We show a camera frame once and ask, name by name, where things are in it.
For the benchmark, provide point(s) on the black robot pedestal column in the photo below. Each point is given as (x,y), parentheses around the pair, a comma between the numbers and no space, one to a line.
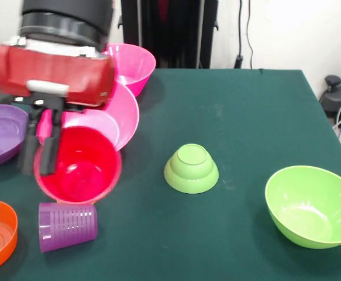
(170,35)

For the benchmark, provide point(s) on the small lime green bowl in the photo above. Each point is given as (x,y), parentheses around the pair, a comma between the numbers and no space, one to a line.
(191,175)

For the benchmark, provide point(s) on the magenta plastic bowl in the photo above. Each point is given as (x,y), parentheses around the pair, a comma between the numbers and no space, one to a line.
(138,67)
(126,117)

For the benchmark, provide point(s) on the purple plastic bowl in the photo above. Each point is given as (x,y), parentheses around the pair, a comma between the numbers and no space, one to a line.
(0,134)

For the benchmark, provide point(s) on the large lime green bowl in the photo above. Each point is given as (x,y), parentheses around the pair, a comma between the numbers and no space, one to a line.
(310,205)

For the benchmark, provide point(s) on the pink red plastic cup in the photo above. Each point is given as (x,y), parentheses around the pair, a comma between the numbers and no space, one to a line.
(85,175)

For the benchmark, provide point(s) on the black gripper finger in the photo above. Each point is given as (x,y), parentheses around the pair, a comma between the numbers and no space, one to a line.
(30,152)
(48,158)

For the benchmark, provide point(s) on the purple plastic cup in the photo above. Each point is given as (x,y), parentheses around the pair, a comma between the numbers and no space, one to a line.
(68,225)

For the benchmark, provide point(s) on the grey pedestal foot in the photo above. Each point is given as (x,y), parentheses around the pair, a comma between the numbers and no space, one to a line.
(331,102)

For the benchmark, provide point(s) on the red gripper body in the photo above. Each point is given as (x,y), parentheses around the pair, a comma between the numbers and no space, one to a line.
(56,70)

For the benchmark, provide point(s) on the dark green tablecloth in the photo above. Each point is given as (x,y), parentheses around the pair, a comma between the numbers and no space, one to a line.
(217,117)

